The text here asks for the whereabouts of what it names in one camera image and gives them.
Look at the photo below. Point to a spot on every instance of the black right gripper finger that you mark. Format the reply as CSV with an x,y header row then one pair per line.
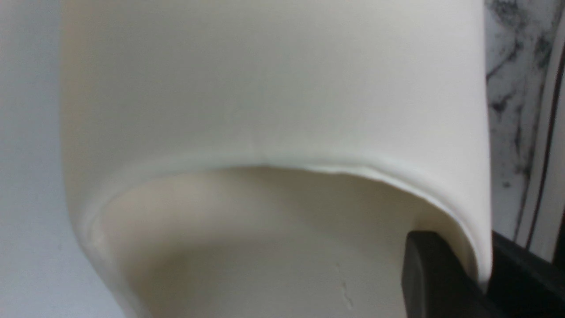
x,y
435,285

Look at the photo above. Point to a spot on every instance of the cream foam slipper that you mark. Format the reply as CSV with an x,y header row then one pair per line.
x,y
268,158

